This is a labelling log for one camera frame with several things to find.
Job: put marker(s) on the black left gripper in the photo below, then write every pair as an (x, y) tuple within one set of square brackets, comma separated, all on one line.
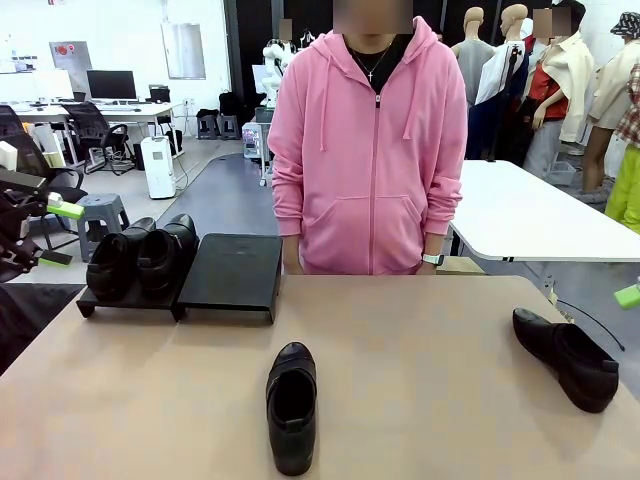
[(15, 185)]

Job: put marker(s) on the black textured buckle shoe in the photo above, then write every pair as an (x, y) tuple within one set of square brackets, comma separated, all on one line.
[(112, 260), (165, 255)]

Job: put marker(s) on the black smooth leather loafer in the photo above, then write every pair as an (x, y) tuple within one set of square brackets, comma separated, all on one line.
[(590, 380), (295, 360)]

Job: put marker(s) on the person's left forearm pink sleeve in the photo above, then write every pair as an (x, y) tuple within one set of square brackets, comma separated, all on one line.
[(442, 210)]

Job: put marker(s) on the small white robot arm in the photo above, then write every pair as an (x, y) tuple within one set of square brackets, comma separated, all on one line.
[(272, 60)]

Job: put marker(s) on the person's right forearm pink sleeve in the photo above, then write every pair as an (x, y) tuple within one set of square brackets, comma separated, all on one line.
[(287, 210)]

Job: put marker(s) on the black shoe stand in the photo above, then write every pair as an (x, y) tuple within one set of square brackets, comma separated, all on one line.
[(235, 270), (130, 300)]

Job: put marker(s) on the person's left hand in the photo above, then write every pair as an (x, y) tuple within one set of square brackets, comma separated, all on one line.
[(429, 270)]

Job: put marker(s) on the person's right hand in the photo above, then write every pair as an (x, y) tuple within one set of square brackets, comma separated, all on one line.
[(294, 255)]

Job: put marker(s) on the grey plastic stool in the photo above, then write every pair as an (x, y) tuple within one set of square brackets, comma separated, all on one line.
[(100, 205)]

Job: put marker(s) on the white power socket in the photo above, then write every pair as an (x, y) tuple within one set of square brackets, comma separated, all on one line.
[(549, 282)]

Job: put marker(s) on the black base panel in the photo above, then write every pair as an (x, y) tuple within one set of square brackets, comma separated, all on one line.
[(25, 310)]

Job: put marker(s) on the black mesh office chair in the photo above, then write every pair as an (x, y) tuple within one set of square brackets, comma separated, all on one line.
[(30, 150), (90, 125)]

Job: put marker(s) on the mannequin neon yellow pants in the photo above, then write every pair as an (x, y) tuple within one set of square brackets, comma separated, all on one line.
[(625, 185)]

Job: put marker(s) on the white air purifier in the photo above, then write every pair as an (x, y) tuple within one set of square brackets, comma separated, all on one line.
[(159, 170)]

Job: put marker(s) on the white office desk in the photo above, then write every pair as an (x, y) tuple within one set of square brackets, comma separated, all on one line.
[(125, 111)]

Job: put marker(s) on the grey plastic crate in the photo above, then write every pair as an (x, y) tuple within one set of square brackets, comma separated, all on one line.
[(565, 172)]

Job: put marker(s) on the white computer monitor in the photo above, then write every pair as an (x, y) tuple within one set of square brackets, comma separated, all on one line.
[(52, 84), (17, 87)]

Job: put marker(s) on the black computer monitor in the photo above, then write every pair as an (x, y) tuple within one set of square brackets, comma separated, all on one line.
[(111, 84)]

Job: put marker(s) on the tan cardboard box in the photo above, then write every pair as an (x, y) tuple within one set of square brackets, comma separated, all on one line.
[(462, 267)]

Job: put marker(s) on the small black desk box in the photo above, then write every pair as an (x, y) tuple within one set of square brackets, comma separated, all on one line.
[(160, 94)]

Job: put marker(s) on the grey poster with red mark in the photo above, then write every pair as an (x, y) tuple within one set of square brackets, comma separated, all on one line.
[(70, 55)]

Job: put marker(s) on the dark plastic stool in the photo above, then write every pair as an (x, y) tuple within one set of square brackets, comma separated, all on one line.
[(229, 126), (207, 120)]

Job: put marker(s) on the white smartwatch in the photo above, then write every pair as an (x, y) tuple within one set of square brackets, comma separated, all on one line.
[(432, 259)]

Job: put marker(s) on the mannequin bucket hat beige shirt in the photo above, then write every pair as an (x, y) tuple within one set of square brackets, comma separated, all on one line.
[(610, 85)]

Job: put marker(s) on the lit computer tower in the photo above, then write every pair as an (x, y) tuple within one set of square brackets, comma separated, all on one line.
[(252, 142)]

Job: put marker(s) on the black backpack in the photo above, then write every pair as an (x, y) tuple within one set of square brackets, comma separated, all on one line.
[(229, 104)]

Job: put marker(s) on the mannequin cream jacket red top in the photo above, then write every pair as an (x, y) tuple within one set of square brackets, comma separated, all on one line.
[(575, 75)]

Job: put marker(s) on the dark green box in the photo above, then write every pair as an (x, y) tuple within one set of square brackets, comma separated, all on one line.
[(264, 115)]

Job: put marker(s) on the mannequin navy white clothes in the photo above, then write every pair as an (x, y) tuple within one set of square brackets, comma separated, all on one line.
[(492, 85)]

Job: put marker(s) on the mannequin grey tank top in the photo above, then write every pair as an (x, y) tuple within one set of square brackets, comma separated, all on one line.
[(477, 60)]

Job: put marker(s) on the person in pink hoodie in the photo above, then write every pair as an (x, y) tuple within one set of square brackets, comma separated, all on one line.
[(370, 175)]

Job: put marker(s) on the person in plaid shirt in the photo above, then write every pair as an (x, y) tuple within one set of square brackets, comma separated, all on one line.
[(285, 30)]

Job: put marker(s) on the black inner shirt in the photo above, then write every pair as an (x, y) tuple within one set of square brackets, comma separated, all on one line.
[(385, 67)]

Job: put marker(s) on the white wrist camera block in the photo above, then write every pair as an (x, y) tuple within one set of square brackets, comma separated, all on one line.
[(7, 156)]

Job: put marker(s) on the silver framed wall panel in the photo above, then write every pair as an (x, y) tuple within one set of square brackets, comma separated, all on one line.
[(183, 50)]

